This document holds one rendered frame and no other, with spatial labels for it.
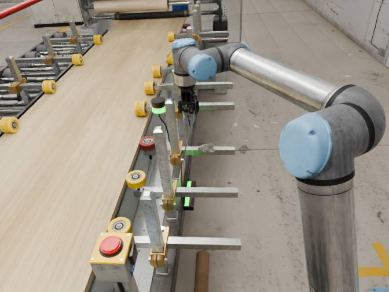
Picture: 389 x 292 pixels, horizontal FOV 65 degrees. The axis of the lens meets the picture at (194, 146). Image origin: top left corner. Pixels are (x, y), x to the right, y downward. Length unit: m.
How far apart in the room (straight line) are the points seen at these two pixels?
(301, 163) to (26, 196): 1.07
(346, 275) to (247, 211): 1.59
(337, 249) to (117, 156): 0.99
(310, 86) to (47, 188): 1.05
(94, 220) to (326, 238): 0.77
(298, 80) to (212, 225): 1.54
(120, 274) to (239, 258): 1.47
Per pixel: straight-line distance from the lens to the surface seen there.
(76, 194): 1.28
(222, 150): 1.42
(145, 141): 1.46
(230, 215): 2.27
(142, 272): 1.32
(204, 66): 1.04
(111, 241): 0.64
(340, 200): 0.66
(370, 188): 2.72
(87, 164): 1.41
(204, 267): 1.94
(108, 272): 0.66
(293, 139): 0.62
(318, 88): 0.80
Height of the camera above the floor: 1.72
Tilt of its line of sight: 36 degrees down
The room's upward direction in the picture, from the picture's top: 4 degrees counter-clockwise
